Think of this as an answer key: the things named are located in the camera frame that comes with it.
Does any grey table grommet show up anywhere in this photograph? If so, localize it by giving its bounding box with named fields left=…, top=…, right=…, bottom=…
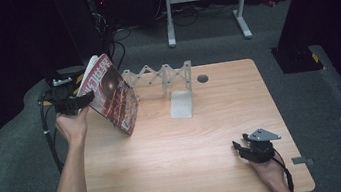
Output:
left=196, top=74, right=210, bottom=85

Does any grey tape strip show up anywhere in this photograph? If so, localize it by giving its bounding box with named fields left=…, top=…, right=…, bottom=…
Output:
left=290, top=154, right=315, bottom=169

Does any black stand base, yellow stripe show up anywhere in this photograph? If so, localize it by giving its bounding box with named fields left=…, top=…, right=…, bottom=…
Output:
left=270, top=40, right=326, bottom=77

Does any person's right hand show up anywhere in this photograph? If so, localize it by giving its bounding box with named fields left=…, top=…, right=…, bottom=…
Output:
left=248, top=155, right=290, bottom=192

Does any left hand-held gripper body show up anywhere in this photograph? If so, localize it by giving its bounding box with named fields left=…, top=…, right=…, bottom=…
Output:
left=42, top=75, right=82, bottom=120

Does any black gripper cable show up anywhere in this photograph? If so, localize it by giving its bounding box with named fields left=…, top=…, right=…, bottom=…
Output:
left=36, top=90, right=66, bottom=178
left=270, top=145, right=296, bottom=192

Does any person's left hand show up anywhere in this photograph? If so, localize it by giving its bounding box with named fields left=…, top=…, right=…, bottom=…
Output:
left=52, top=105, right=95, bottom=149

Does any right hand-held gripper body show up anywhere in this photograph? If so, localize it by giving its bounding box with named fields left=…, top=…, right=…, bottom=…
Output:
left=235, top=125, right=285, bottom=167

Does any glossy magazine with reddish cover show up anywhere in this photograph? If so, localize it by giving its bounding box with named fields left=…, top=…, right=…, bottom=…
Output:
left=70, top=49, right=145, bottom=144

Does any black equipment tower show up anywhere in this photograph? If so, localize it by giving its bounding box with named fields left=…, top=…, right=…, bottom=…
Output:
left=51, top=0, right=115, bottom=69

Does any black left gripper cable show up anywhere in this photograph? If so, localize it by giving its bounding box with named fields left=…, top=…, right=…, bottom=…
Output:
left=36, top=90, right=66, bottom=178

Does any bundle of black cables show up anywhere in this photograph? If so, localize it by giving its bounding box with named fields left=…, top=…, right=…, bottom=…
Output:
left=95, top=25, right=138, bottom=74

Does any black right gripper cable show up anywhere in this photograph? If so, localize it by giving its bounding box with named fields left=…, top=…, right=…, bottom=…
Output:
left=270, top=145, right=296, bottom=192

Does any white expandable book rack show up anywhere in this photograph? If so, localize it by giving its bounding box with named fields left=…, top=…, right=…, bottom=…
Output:
left=119, top=59, right=201, bottom=127

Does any small red object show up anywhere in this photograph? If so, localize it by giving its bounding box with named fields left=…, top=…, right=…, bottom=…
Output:
left=262, top=0, right=278, bottom=9

